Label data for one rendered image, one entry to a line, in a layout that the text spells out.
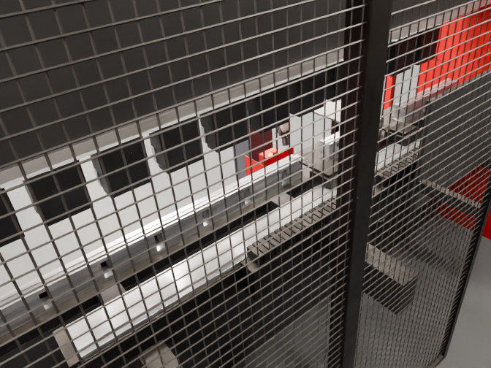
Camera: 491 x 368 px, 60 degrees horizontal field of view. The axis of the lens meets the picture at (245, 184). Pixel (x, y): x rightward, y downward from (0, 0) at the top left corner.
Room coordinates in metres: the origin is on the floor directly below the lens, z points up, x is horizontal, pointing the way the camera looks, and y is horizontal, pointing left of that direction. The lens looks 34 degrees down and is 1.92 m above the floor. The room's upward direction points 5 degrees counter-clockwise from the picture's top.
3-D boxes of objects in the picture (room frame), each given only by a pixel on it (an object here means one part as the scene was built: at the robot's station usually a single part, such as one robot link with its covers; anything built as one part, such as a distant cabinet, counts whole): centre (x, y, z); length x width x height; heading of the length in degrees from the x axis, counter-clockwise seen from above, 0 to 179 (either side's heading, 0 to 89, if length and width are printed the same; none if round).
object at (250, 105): (1.52, -0.11, 1.26); 0.15 x 0.09 x 0.17; 125
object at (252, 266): (1.22, -0.40, 0.94); 1.02 x 0.06 x 0.12; 125
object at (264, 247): (1.08, -0.18, 1.02); 0.44 x 0.06 x 0.04; 125
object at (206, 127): (1.41, 0.06, 1.26); 0.15 x 0.09 x 0.17; 125
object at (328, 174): (1.45, -0.29, 1.01); 0.26 x 0.12 x 0.05; 35
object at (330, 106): (1.97, -0.49, 1.00); 0.26 x 0.18 x 0.01; 35
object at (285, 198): (1.20, -0.31, 0.81); 0.64 x 0.08 x 0.14; 35
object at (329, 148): (1.82, -0.53, 0.92); 0.39 x 0.06 x 0.10; 125
